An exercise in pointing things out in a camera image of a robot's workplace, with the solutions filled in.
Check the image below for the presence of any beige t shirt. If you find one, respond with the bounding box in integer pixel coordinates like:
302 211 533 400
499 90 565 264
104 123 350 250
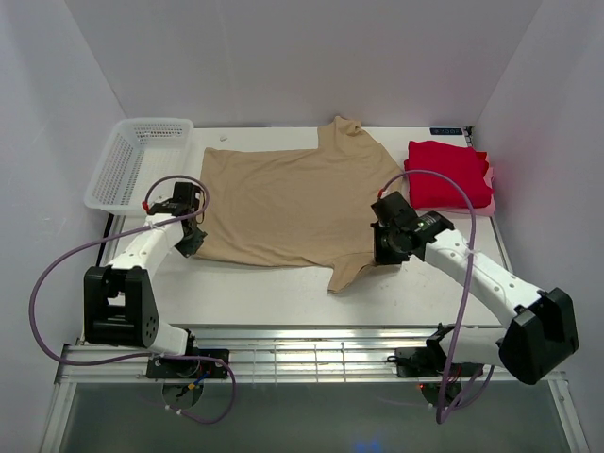
197 117 400 293

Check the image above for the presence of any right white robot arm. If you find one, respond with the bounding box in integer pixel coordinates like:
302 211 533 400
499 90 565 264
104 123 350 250
372 193 579 385

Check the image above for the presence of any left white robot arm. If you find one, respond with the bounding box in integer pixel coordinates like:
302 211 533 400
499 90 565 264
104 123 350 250
84 182 208 378

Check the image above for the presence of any white plastic mesh basket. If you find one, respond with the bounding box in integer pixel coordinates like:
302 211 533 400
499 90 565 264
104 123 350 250
84 118 193 217

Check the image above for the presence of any red folded t shirt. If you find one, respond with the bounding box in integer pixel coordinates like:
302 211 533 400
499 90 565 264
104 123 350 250
404 141 494 210

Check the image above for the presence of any aluminium rail frame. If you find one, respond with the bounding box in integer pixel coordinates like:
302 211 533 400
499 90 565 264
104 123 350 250
55 325 567 384

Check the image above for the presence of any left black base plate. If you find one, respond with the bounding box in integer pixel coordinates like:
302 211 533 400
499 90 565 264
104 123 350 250
145 347 229 380

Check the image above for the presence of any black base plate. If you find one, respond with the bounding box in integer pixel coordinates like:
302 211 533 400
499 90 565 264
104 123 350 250
145 347 229 380
388 346 482 379

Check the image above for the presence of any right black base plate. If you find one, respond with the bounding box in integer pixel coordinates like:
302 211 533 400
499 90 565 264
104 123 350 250
388 346 482 379

